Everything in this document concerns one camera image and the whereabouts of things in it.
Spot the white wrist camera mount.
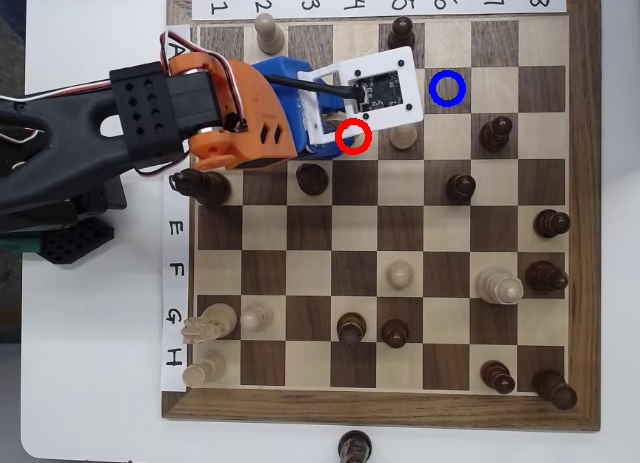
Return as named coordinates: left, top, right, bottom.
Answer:
left=297, top=45, right=425, bottom=147

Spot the dark wooden king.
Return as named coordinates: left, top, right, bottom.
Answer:
left=337, top=430, right=374, bottom=463

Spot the dark pawn G4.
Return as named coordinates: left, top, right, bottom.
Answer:
left=336, top=311, right=368, bottom=347

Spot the light wooden bishop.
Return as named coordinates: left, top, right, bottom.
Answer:
left=181, top=350, right=226, bottom=388

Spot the black camera cable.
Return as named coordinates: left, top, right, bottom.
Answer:
left=261, top=71, right=365, bottom=101

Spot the dark wooden rook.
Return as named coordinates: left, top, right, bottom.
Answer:
left=531, top=369, right=578, bottom=411

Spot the tall light wooden pawn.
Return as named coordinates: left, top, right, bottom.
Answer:
left=253, top=12, right=287, bottom=57

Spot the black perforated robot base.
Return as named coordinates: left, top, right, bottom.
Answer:
left=37, top=175, right=129, bottom=265

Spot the wooden chessboard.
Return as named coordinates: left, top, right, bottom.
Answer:
left=160, top=0, right=603, bottom=433

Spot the white letter label strip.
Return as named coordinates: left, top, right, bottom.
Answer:
left=159, top=22, right=194, bottom=393

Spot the white number label strip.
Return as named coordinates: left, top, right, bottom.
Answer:
left=191, top=0, right=568, bottom=20

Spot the dark pawn H7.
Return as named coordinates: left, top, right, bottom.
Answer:
left=480, top=360, right=516, bottom=395

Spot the dark green clamp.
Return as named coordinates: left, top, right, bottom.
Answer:
left=0, top=234, right=42, bottom=255

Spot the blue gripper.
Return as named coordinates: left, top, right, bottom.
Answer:
left=248, top=56, right=347, bottom=162

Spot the dark wooden queen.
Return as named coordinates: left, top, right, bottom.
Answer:
left=168, top=167, right=232, bottom=208

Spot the tall dark wooden pawn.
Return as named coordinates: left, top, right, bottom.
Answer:
left=388, top=16, right=417, bottom=52

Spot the dark wooden bishop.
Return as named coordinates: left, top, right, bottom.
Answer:
left=524, top=260, right=570, bottom=294

